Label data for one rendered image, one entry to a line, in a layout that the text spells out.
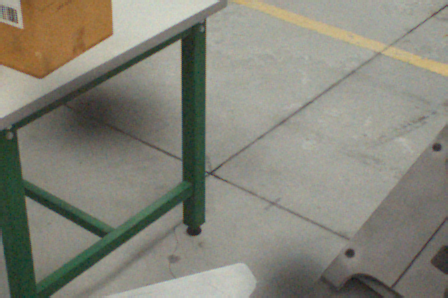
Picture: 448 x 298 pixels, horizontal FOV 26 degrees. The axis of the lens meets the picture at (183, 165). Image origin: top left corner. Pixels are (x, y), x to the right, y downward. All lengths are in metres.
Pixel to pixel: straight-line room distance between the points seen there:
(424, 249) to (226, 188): 2.86
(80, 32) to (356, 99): 1.62
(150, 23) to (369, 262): 2.15
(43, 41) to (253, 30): 2.04
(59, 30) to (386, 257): 1.94
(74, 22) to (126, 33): 0.18
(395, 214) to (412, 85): 3.49
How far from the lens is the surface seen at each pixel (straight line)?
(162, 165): 3.27
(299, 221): 3.04
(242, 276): 0.60
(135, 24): 2.44
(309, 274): 0.33
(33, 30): 2.17
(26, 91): 2.18
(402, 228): 0.32
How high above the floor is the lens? 1.87
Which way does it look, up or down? 35 degrees down
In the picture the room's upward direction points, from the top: 1 degrees counter-clockwise
